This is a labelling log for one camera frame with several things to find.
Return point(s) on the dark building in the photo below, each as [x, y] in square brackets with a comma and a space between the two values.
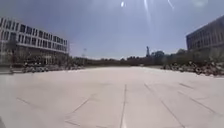
[208, 36]

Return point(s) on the white building with window grid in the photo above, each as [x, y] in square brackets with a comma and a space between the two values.
[33, 38]

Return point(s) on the tall tower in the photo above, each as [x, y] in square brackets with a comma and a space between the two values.
[147, 51]

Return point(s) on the pale concrete slab plaza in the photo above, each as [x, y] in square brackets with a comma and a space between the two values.
[100, 96]

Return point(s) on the row of parked bicycles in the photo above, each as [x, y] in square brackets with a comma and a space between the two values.
[36, 69]
[203, 68]

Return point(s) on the row of trees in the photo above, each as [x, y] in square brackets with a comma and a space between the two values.
[133, 61]

